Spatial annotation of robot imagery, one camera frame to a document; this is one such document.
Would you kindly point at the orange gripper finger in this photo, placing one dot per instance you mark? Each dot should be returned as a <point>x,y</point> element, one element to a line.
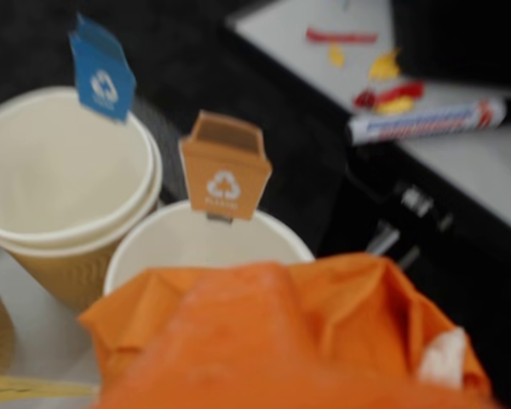
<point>238,349</point>

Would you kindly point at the orange paper ball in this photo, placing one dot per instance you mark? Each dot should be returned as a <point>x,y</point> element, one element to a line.
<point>366,307</point>

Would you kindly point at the orange recycling bin sign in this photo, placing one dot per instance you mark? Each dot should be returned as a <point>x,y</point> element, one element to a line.
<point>225,170</point>

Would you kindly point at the yellow handwritten welcome sign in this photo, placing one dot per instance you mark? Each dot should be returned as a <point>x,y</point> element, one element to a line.
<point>25,385</point>

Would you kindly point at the white blue marker pen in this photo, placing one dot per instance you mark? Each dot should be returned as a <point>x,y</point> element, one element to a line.
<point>417,121</point>

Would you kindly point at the whiteboard with coloured drawings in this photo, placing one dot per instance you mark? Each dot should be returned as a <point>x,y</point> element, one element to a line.
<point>472,170</point>

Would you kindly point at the blue recycling bin sign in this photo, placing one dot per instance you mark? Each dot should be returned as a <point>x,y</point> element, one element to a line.
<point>102,81</point>

